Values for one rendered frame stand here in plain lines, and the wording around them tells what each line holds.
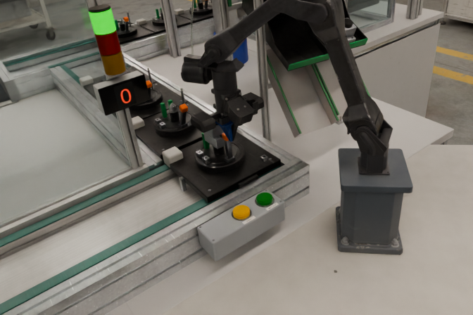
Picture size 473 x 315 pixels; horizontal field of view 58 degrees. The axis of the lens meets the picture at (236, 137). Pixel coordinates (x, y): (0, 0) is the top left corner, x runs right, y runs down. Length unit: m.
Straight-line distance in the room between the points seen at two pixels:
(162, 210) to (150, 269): 0.19
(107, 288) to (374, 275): 0.58
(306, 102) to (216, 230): 0.50
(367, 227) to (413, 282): 0.15
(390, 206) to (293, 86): 0.48
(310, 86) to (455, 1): 4.14
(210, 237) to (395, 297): 0.41
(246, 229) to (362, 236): 0.27
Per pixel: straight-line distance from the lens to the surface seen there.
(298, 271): 1.03
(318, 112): 1.28
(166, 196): 1.19
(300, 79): 1.30
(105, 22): 1.03
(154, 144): 1.31
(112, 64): 1.06
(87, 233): 1.15
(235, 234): 0.99
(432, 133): 1.54
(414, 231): 1.16
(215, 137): 1.13
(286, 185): 1.14
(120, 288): 1.01
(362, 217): 1.01
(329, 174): 1.30
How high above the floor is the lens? 1.64
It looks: 32 degrees down
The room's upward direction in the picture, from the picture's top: 6 degrees counter-clockwise
